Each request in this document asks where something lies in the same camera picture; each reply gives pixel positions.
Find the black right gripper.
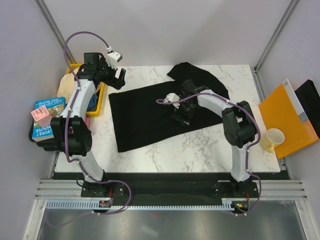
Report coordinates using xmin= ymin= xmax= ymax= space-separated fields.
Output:
xmin=172 ymin=94 xmax=197 ymax=126

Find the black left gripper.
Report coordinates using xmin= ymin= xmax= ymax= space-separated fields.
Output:
xmin=96 ymin=57 xmax=126 ymax=90

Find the black t shirt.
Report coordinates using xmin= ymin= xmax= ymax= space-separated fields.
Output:
xmin=109 ymin=62 xmax=229 ymax=153

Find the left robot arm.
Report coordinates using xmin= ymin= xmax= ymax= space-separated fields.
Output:
xmin=50 ymin=50 xmax=126 ymax=197

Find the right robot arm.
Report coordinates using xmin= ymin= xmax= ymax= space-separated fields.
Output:
xmin=164 ymin=79 xmax=259 ymax=197

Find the blue t shirt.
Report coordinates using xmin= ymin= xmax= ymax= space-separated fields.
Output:
xmin=86 ymin=94 xmax=99 ymax=112

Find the yellow plastic bin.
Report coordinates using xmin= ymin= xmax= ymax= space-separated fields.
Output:
xmin=66 ymin=62 xmax=107 ymax=118

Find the blue paperback book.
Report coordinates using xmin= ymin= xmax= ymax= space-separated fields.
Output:
xmin=31 ymin=96 xmax=66 ymax=142

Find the pink cube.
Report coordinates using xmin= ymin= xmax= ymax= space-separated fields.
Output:
xmin=31 ymin=105 xmax=53 ymax=128

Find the yellow mug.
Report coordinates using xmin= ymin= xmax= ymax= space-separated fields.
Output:
xmin=260 ymin=128 xmax=285 ymax=153

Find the orange folder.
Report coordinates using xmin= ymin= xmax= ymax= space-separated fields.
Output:
xmin=259 ymin=79 xmax=319 ymax=159

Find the black box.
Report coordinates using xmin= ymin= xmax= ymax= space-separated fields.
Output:
xmin=294 ymin=79 xmax=320 ymax=138

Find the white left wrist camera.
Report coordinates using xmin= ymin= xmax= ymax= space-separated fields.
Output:
xmin=105 ymin=51 xmax=123 ymax=70

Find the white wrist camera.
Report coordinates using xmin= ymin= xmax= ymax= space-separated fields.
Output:
xmin=165 ymin=93 xmax=180 ymax=109
xmin=105 ymin=51 xmax=123 ymax=70

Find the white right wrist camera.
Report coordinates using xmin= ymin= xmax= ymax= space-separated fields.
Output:
xmin=165 ymin=93 xmax=180 ymax=109

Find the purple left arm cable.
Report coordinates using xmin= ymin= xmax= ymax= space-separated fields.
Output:
xmin=44 ymin=31 xmax=132 ymax=228

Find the white slotted cable duct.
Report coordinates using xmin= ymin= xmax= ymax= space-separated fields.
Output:
xmin=45 ymin=197 xmax=245 ymax=211

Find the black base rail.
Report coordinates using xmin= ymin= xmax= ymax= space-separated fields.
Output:
xmin=51 ymin=171 xmax=292 ymax=207

